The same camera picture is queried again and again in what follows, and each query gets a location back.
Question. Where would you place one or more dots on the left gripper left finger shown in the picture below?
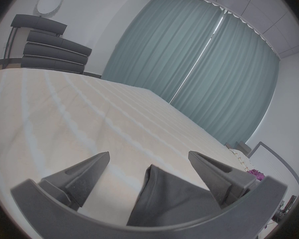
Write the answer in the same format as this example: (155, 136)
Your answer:
(86, 177)

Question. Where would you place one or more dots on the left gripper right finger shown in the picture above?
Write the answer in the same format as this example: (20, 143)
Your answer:
(218, 179)

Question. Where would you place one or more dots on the bed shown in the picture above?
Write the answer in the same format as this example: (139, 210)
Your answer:
(89, 113)

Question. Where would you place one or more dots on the cream printed pillow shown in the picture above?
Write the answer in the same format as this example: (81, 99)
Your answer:
(241, 159)

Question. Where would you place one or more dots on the purple garment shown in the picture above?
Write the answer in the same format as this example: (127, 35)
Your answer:
(256, 175)

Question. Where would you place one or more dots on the grey bedside table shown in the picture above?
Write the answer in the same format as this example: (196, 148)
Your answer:
(240, 147)

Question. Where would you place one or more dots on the black garment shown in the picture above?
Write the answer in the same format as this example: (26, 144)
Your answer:
(169, 198)

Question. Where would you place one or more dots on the blue-green curtain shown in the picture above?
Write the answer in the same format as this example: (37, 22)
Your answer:
(229, 78)
(159, 43)

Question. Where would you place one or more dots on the black chest of drawers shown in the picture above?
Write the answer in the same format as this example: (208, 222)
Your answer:
(54, 51)

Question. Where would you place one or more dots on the round white mirror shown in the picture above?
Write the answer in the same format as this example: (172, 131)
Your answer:
(49, 3)

